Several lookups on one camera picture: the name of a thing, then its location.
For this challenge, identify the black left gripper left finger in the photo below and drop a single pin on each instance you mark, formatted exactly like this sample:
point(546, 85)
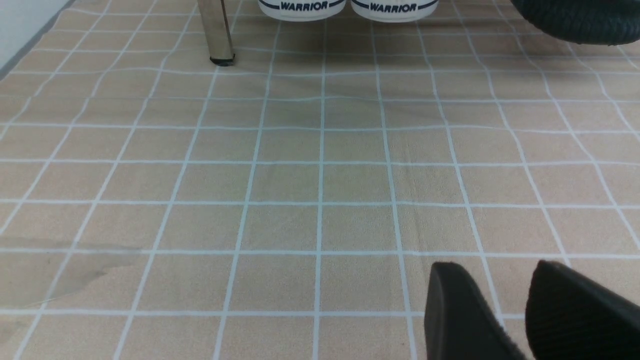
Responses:
point(458, 322)

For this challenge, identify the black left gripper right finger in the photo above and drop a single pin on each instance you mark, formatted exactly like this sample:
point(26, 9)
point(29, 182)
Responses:
point(569, 316)

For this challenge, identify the metal shoe rack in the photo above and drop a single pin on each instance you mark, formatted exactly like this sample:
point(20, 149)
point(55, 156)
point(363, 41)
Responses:
point(217, 32)

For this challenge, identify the beige checkered floor mat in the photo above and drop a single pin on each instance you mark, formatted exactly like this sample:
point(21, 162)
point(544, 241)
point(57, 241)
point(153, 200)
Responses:
point(155, 206)

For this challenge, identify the black sneaker left one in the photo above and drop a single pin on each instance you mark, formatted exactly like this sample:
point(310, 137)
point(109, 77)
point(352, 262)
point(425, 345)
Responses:
point(596, 22)

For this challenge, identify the navy sneaker right one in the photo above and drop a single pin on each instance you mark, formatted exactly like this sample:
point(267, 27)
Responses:
point(394, 11)

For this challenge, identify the navy sneaker one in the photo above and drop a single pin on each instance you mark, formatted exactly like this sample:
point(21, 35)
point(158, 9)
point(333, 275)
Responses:
point(301, 10)
point(394, 11)

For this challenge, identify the navy sneaker left one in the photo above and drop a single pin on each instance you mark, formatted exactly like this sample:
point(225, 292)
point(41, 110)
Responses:
point(301, 10)

